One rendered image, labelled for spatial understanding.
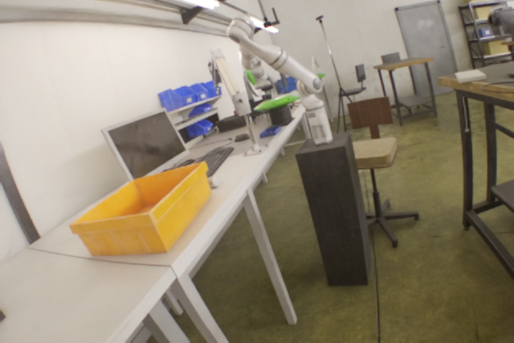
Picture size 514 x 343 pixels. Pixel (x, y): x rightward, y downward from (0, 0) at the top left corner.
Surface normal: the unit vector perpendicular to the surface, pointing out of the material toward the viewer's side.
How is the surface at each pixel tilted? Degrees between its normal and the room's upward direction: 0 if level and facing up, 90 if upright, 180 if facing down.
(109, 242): 94
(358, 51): 90
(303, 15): 90
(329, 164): 90
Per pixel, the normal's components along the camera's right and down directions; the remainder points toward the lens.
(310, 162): -0.40, 0.33
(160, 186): -0.20, 0.22
